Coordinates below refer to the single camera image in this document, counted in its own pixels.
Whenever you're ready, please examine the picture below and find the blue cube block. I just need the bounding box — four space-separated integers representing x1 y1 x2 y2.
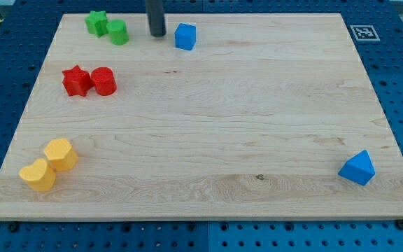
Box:
174 23 197 50

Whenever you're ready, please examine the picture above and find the blue triangle block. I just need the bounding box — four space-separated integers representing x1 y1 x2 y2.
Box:
338 150 376 186

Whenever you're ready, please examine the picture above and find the light wooden board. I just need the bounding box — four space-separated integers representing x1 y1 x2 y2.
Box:
0 13 403 222

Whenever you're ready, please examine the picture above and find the red cylinder block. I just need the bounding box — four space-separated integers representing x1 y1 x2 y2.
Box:
90 66 117 96

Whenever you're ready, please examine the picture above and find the green cylinder block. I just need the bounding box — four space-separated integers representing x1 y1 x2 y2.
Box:
106 20 129 46

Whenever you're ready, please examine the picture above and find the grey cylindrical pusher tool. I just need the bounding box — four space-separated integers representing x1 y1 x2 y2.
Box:
145 0 167 38

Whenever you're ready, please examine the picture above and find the red star block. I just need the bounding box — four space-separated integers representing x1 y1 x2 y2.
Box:
62 65 93 97

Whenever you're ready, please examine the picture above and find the yellow hexagon block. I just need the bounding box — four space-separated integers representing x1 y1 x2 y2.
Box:
43 138 78 172

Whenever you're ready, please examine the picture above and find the green star block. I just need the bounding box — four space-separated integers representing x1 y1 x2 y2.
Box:
85 10 108 38

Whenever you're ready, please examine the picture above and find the yellow heart block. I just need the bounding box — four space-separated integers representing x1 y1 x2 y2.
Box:
18 158 56 192

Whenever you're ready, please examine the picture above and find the white fiducial marker tag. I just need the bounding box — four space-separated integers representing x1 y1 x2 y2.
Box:
350 24 380 41

